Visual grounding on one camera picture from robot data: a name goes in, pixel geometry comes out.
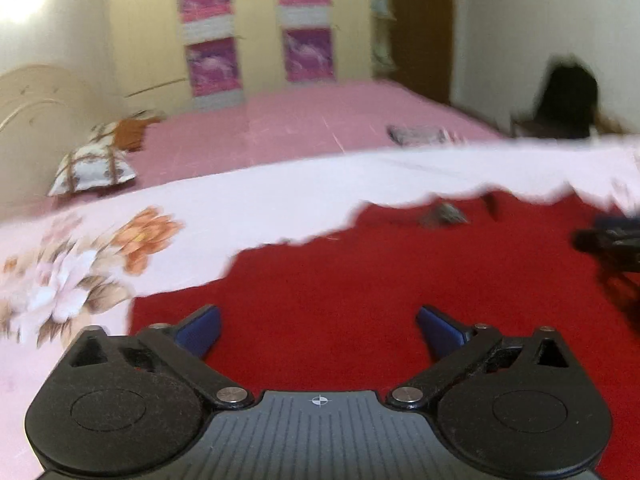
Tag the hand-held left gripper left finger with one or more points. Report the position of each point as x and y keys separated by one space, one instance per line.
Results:
x=200 y=332

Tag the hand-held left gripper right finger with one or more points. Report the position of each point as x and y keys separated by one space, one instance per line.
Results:
x=440 y=332

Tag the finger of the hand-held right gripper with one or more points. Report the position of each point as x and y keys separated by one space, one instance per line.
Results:
x=605 y=237

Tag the red sequined sweater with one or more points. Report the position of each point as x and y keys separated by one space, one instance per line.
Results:
x=325 y=285

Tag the pink floral bedsheet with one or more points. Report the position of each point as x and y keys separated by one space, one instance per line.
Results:
x=225 y=210

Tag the black cloth covered chair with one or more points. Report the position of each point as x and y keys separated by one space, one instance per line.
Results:
x=565 y=100

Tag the white patterned pillow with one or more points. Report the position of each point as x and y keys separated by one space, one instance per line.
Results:
x=107 y=132
x=92 y=170

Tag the dark patterned folded cloth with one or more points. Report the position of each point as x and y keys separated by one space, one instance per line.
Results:
x=417 y=134

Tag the orange patterned pillow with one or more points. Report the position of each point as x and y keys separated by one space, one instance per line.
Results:
x=132 y=132

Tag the pink checked bed cover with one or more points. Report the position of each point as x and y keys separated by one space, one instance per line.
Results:
x=300 y=130

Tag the cream bed headboard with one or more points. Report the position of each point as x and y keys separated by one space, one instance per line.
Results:
x=40 y=110

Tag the brown wooden door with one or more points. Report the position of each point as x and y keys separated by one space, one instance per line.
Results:
x=425 y=30

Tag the cream wardrobe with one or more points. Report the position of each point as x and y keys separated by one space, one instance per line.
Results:
x=260 y=35

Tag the cream corner shelf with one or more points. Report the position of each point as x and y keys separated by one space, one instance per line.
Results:
x=384 y=25

